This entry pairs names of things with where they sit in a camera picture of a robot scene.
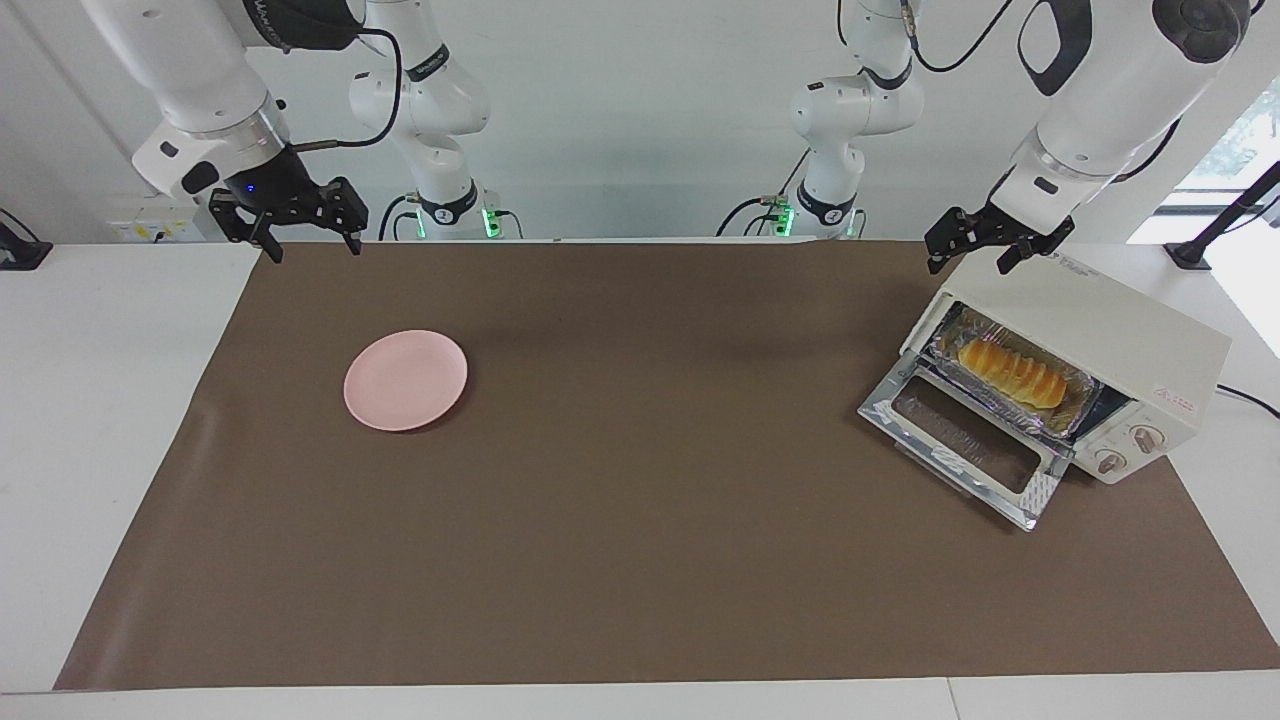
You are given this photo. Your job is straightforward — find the brown table mat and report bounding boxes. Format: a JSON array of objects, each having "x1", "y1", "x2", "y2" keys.
[{"x1": 52, "y1": 240, "x2": 1280, "y2": 691}]

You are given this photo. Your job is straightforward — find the glass oven door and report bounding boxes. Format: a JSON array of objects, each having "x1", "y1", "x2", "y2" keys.
[{"x1": 858, "y1": 360, "x2": 1073, "y2": 533}]

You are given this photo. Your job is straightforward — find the white wall socket box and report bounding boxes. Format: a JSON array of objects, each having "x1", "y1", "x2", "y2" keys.
[{"x1": 105, "y1": 193, "x2": 216, "y2": 244}]

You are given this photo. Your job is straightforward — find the black camera stand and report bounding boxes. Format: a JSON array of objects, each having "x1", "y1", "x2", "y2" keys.
[{"x1": 1165, "y1": 160, "x2": 1280, "y2": 271}]

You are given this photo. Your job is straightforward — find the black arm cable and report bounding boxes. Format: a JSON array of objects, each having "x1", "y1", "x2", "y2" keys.
[
  {"x1": 900, "y1": 0, "x2": 1013, "y2": 73},
  {"x1": 290, "y1": 25, "x2": 404, "y2": 151}
]

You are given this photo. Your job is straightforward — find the aluminium foil tray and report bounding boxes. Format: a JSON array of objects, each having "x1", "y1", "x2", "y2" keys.
[{"x1": 928, "y1": 303, "x2": 1101, "y2": 441}]

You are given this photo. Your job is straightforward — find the pink round plate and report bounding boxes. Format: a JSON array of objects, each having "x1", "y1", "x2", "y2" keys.
[{"x1": 343, "y1": 330, "x2": 469, "y2": 433}]

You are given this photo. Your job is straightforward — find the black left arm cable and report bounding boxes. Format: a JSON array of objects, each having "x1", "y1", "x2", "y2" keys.
[{"x1": 900, "y1": 0, "x2": 1013, "y2": 73}]

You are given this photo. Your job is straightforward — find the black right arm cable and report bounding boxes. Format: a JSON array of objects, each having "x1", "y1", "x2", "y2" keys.
[{"x1": 290, "y1": 25, "x2": 404, "y2": 151}]

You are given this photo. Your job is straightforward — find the cream toaster oven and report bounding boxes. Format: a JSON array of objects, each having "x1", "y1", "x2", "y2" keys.
[{"x1": 900, "y1": 245, "x2": 1233, "y2": 486}]

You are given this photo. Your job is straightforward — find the black table clamp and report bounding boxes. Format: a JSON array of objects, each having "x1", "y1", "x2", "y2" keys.
[{"x1": 0, "y1": 208, "x2": 53, "y2": 271}]

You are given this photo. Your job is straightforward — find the bright window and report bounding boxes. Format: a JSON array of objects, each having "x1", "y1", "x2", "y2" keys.
[{"x1": 1170, "y1": 78, "x2": 1280, "y2": 211}]

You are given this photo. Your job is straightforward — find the black oven power cable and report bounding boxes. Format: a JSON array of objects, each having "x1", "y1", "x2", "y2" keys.
[{"x1": 1215, "y1": 383, "x2": 1280, "y2": 421}]

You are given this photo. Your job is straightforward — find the golden ridged bread loaf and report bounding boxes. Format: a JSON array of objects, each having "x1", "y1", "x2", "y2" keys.
[{"x1": 957, "y1": 338, "x2": 1069, "y2": 409}]

